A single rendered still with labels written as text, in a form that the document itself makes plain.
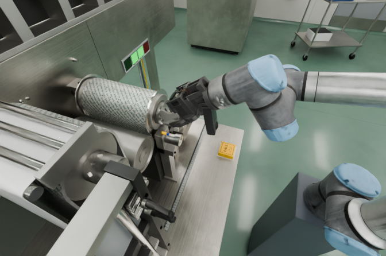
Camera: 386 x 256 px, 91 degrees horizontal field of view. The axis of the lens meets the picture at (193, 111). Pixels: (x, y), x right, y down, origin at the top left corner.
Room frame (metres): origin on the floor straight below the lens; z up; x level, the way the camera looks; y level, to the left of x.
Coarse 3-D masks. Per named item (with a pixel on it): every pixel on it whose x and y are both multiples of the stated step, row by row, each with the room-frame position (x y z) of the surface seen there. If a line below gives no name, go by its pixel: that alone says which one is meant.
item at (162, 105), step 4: (160, 104) 0.42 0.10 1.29; (164, 104) 0.43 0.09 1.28; (156, 108) 0.41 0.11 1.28; (160, 108) 0.41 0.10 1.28; (164, 108) 0.43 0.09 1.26; (168, 108) 0.45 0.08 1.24; (156, 112) 0.40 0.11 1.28; (156, 116) 0.39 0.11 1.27; (160, 116) 0.40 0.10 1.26; (156, 120) 0.39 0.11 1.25; (160, 120) 0.40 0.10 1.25; (160, 124) 0.39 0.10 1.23
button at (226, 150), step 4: (224, 144) 0.53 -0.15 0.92; (228, 144) 0.53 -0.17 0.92; (232, 144) 0.53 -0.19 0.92; (220, 148) 0.50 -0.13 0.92; (224, 148) 0.50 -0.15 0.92; (228, 148) 0.50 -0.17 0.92; (232, 148) 0.50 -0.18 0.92; (220, 152) 0.48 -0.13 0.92; (224, 152) 0.48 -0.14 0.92; (228, 152) 0.48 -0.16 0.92; (232, 152) 0.48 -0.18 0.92; (224, 156) 0.47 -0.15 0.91; (228, 156) 0.47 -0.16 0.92; (232, 156) 0.46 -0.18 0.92
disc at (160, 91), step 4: (156, 92) 0.44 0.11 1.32; (160, 92) 0.46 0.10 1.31; (164, 92) 0.48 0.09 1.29; (152, 96) 0.42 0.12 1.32; (156, 96) 0.43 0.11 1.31; (152, 100) 0.41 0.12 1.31; (148, 104) 0.39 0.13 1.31; (152, 104) 0.41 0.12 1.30; (148, 108) 0.38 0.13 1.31; (148, 112) 0.38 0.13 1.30; (148, 116) 0.38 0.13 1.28; (148, 120) 0.37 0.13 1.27; (148, 124) 0.37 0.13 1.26; (148, 128) 0.36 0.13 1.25; (148, 132) 0.36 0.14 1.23; (152, 132) 0.38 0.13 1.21
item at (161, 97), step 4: (84, 84) 0.50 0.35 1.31; (80, 96) 0.46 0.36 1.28; (160, 96) 0.44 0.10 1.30; (164, 96) 0.46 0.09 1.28; (80, 100) 0.46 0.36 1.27; (156, 100) 0.42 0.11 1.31; (160, 100) 0.44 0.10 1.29; (164, 100) 0.46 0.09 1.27; (156, 104) 0.41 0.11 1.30; (152, 108) 0.39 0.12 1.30; (152, 112) 0.39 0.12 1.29; (152, 116) 0.38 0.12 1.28; (152, 120) 0.38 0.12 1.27; (152, 124) 0.37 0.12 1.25; (156, 124) 0.39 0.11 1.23; (152, 128) 0.38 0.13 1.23; (156, 128) 0.39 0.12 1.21
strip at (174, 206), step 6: (204, 126) 0.66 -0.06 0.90; (204, 132) 0.62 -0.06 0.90; (198, 144) 0.54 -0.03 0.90; (198, 150) 0.51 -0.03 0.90; (192, 156) 0.48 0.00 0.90; (192, 162) 0.44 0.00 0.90; (186, 174) 0.38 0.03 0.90; (186, 180) 0.36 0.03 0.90; (180, 186) 0.33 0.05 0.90; (180, 192) 0.31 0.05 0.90; (174, 204) 0.26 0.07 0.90; (174, 210) 0.24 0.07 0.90; (168, 222) 0.20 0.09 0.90; (168, 228) 0.18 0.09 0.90
